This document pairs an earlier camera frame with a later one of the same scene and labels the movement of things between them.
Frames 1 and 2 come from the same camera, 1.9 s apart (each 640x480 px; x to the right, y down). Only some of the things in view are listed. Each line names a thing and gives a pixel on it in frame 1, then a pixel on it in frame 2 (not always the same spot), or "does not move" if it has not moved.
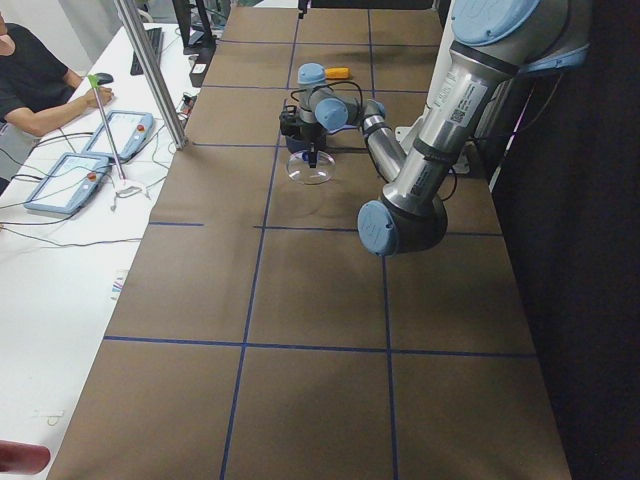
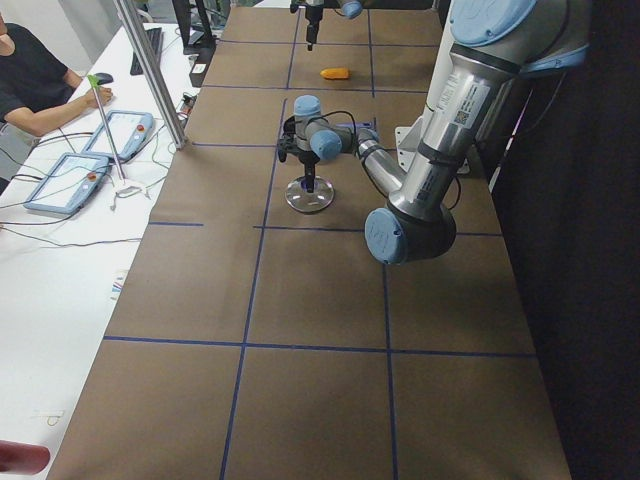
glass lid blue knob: (298, 166) → (298, 198)
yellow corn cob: (338, 73) does not move
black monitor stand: (183, 12) does not move
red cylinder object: (25, 458) does not move
